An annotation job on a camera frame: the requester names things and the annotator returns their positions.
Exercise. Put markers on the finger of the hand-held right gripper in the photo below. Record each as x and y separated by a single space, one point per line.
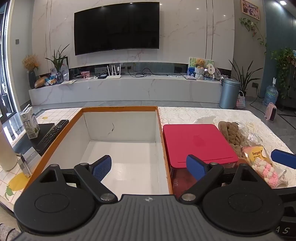
283 157

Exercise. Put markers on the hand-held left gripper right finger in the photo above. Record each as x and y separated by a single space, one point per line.
196 167

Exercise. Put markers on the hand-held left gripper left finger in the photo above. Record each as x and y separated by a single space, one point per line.
101 167

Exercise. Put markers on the yellow label plastic packet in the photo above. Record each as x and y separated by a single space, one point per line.
256 157

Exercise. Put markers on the orange cardboard box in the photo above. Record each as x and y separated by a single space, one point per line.
120 129

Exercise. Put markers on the clear plastic bag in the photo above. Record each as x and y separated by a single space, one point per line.
204 119

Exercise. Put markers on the red lidded box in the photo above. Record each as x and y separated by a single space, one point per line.
198 141

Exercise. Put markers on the white lace tablecloth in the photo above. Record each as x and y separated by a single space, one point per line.
266 132

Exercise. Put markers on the pink heater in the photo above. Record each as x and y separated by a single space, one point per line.
271 112

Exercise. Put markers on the black remote control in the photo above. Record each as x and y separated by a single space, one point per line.
54 133

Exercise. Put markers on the blue water jug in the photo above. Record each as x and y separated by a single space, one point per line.
271 95

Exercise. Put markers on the woven basket bag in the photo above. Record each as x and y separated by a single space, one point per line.
240 102

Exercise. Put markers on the grey card stand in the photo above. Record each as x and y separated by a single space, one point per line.
30 160

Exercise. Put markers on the white water pump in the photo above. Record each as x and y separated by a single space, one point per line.
274 81

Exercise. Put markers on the black flat box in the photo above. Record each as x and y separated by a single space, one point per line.
27 143

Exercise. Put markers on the blue grey trash can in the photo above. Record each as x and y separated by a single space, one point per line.
229 93

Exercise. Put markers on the marble television console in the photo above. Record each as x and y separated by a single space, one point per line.
129 89

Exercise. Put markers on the white milk carton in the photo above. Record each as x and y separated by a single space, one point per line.
29 124

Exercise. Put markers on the tall potted plant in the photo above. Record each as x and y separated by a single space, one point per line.
244 78

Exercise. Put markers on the white grid lemon tablecloth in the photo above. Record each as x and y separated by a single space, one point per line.
13 185

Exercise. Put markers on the small black box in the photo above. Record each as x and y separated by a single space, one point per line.
102 77

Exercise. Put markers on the white papers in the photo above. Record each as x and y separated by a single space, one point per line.
68 81

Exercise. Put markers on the white router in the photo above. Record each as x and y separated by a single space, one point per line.
113 76

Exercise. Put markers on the pink photo card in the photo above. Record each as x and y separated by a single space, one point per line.
85 74

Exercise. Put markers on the large bushy green plant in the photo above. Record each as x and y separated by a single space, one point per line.
283 62

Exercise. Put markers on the decorative plate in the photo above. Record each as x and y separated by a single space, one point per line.
217 73

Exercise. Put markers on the white bottle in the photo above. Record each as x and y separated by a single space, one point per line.
7 148

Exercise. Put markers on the colourful snack bags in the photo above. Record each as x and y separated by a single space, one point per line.
50 80

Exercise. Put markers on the white round fan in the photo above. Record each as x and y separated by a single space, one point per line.
209 66

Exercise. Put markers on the brown teddy bear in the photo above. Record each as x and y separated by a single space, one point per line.
199 63

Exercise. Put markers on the brown bread shaped ornament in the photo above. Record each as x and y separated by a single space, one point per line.
41 82

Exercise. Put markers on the dark vase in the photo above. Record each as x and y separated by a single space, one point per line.
32 80

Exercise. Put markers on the grey cloth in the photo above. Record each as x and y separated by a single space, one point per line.
7 233

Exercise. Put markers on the green leafy plant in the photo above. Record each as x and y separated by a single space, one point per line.
57 59

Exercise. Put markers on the dried yellow flowers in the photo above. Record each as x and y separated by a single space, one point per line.
30 62

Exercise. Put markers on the hanging vine plant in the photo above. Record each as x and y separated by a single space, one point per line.
252 26

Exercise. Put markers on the dark wall socket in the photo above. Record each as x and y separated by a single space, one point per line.
255 85

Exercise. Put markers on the black window frame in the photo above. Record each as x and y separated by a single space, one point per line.
2 69

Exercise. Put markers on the black wall television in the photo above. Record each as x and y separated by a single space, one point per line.
116 27

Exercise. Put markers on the wooden framed wall picture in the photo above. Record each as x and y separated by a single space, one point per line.
250 8

